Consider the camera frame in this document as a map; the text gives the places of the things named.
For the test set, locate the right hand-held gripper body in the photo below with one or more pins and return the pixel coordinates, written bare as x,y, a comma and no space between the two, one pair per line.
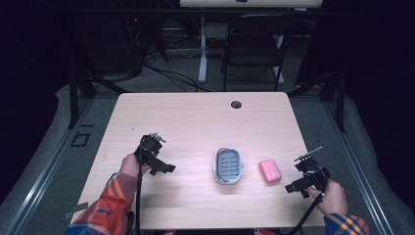
311,171

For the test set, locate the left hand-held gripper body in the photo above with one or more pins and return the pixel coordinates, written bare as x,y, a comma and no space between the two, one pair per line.
150,147

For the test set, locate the person's left hand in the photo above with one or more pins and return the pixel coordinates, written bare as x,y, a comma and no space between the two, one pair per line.
131,165

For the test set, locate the person's right hand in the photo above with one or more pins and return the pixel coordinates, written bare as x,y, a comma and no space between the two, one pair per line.
332,198

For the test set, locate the pink soap bar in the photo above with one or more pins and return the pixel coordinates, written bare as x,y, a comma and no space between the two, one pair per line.
270,171

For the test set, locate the grey soap dish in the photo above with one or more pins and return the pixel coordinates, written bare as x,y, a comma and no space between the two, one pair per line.
228,165

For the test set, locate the black metal stand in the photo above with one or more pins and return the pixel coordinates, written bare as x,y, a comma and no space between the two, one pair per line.
74,98
339,98

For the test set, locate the grey tape strip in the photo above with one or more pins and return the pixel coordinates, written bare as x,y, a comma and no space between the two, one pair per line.
75,210

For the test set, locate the white desk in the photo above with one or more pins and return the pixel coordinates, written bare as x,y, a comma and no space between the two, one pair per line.
203,45

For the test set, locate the black folding chair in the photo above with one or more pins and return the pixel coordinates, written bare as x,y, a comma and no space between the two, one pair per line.
257,42

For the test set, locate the aluminium floor rail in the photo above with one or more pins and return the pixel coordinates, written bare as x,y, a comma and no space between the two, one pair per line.
359,169
49,163

